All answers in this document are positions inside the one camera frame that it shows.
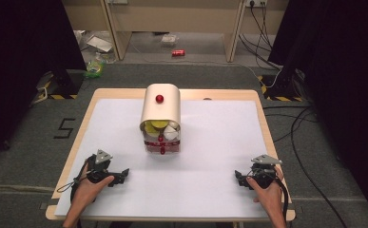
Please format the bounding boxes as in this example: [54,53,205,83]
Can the white table mat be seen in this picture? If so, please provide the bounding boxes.
[54,98,270,219]

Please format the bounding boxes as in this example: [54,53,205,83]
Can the person's left hand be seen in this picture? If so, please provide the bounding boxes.
[71,163,116,207]

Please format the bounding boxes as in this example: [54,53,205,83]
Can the green plastic bag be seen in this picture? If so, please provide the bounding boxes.
[83,58,107,80]

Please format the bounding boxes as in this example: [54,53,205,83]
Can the beige desk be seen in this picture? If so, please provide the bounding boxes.
[61,0,290,64]

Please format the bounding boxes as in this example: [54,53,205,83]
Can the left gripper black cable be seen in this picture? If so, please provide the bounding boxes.
[56,161,92,203]

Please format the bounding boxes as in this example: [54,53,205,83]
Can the black floor cable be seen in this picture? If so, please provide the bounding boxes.
[261,105,351,228]

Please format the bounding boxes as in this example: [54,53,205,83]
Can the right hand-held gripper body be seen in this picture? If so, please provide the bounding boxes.
[244,154,283,189]

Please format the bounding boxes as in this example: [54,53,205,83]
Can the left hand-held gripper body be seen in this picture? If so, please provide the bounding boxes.
[86,149,125,187]

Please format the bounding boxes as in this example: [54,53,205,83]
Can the person's right hand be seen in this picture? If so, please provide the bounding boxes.
[245,166,284,211]

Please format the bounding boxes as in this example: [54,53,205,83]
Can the white papers and plastic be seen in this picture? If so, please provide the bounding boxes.
[73,29,115,54]

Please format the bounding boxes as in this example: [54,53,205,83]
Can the white plastic packet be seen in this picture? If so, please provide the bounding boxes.
[161,33,179,46]

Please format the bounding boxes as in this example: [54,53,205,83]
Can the cream bread box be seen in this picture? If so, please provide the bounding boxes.
[139,83,183,156]

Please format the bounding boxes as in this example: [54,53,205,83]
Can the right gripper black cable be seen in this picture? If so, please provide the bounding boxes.
[274,172,292,222]

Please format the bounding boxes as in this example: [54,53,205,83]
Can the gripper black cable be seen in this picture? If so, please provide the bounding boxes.
[56,161,92,203]
[274,172,292,222]

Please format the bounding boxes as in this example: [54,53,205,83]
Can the red snack packets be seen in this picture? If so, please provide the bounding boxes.
[144,140,181,154]

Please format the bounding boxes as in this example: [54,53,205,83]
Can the yellow bowl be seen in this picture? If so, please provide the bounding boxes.
[144,120,170,138]

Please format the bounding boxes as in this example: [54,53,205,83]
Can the black wall socket cables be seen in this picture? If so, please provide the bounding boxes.
[238,3,282,71]

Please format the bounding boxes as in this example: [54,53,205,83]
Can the black curtain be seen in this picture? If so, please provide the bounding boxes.
[0,0,87,166]
[267,0,368,219]

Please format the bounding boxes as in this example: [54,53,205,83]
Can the stand base with hazard tape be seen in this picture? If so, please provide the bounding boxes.
[35,70,85,101]
[257,73,305,103]

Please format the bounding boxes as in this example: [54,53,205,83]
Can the white bowl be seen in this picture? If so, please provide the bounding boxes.
[164,123,182,142]

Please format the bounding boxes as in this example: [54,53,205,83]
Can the white wall socket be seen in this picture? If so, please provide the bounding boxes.
[244,0,268,9]

